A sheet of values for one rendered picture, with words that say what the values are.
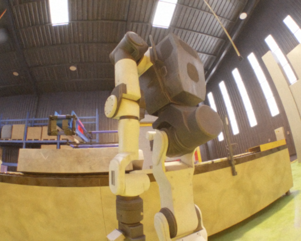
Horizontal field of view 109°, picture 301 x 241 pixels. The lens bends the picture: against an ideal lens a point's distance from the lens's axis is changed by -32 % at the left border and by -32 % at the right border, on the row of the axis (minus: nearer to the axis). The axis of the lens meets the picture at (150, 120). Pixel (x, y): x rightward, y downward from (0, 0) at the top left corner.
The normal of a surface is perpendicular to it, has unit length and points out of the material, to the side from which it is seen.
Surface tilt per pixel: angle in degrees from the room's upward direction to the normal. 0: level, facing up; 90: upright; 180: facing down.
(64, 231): 90
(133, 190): 98
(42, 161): 80
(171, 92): 114
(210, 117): 86
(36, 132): 90
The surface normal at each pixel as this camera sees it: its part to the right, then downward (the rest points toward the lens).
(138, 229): 0.66, -0.20
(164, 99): -0.55, 0.36
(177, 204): 0.39, -0.32
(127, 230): -0.76, -0.15
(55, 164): 0.22, -0.51
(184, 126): -0.78, 0.33
